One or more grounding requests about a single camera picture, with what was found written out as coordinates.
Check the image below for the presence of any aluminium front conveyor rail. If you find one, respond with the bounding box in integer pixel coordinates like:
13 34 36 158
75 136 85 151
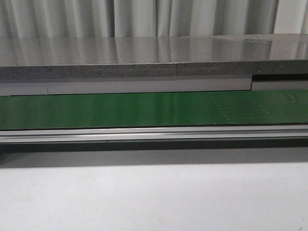
0 125 308 144

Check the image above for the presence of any grey rear conveyor guard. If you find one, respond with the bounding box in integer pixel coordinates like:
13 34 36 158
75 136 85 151
0 74 308 96

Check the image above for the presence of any green conveyor belt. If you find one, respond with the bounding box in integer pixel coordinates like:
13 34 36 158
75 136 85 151
0 90 308 130

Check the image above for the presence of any white pleated curtain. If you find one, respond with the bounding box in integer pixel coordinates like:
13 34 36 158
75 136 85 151
0 0 308 39

